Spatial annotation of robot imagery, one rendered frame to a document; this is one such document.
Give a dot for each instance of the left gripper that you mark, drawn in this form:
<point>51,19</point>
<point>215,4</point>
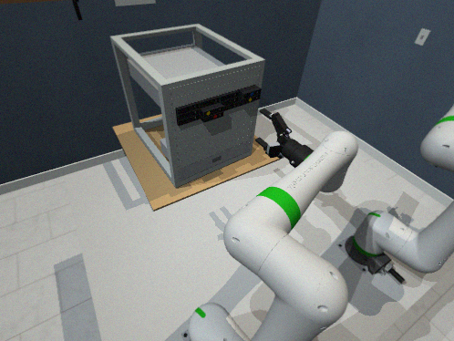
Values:
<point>290,145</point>

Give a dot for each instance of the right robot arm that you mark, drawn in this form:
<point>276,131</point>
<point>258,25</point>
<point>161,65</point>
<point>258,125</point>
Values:
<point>424,251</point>

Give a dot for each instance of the tan flat board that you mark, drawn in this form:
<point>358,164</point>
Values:
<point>155,183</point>

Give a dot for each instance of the grey metal rack frame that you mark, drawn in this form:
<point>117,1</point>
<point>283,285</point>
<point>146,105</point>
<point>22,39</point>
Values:
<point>180,76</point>

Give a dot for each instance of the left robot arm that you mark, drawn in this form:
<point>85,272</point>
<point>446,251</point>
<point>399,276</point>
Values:
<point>310,293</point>

